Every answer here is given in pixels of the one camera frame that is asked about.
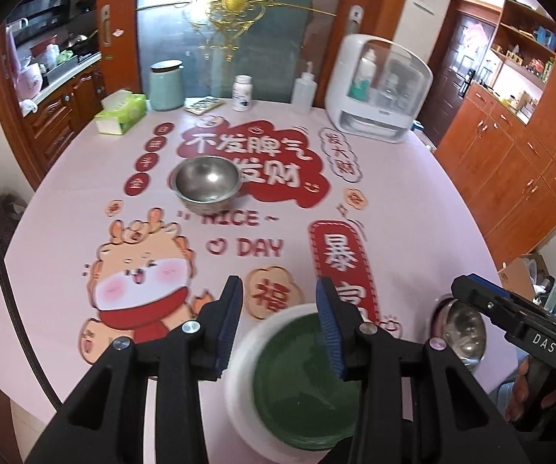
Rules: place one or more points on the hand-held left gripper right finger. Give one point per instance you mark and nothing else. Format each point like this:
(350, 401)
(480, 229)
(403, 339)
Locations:
(332, 328)

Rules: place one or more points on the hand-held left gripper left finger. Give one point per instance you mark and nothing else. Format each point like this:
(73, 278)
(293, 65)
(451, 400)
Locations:
(227, 333)

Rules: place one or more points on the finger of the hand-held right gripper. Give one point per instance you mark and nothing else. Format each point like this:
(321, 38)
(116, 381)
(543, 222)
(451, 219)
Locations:
(490, 299)

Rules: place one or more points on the white plate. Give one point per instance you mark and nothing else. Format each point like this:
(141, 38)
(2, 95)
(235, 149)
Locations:
(240, 372)

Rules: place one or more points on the pink bowl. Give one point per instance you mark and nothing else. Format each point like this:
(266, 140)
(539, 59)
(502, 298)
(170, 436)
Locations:
(437, 328)

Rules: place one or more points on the green plate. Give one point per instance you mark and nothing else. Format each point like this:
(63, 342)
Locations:
(297, 386)

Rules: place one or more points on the person's right hand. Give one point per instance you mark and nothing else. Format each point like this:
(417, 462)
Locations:
(517, 396)

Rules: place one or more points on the cardboard box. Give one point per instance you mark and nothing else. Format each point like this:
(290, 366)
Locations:
(519, 275)

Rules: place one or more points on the pink printed tablecloth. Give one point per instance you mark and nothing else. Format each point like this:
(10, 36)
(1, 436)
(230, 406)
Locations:
(89, 179)

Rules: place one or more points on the dark wooden door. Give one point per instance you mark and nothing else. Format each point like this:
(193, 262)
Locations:
(461, 72)

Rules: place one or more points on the foil blister pack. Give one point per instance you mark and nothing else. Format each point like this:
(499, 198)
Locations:
(203, 105)

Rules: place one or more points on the white sterilizer cabinet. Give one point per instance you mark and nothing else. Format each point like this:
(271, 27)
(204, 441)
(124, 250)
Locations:
(345, 96)

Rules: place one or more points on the clear squeeze bottle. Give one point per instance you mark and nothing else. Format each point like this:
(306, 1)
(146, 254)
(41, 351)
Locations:
(303, 94)

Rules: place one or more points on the white pill bottle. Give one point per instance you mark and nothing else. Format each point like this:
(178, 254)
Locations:
(242, 96)

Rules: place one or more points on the green tissue box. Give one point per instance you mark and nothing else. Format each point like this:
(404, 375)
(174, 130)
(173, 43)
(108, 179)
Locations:
(123, 111)

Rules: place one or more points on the teal canister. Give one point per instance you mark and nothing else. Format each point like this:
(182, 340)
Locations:
(166, 89)

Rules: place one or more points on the white bottle with teal base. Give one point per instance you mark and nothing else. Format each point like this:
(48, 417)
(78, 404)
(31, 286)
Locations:
(362, 77)

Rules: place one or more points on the dark bin with red lid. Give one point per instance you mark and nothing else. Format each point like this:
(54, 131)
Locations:
(2, 212)

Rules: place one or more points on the red door decoration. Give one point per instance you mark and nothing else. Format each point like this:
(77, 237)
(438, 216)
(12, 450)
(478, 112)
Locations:
(476, 37)

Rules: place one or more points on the wooden kitchen lower cabinet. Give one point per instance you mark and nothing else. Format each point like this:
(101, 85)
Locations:
(60, 116)

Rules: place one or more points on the glass door with gold ornament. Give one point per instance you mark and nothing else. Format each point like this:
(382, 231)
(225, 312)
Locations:
(278, 48)

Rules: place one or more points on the pink pot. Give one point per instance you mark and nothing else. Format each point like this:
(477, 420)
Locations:
(29, 82)

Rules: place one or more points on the wooden wall cabinet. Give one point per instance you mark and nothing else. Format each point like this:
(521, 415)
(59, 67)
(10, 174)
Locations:
(500, 154)

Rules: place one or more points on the white wall switch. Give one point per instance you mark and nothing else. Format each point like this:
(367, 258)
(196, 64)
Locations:
(425, 0)

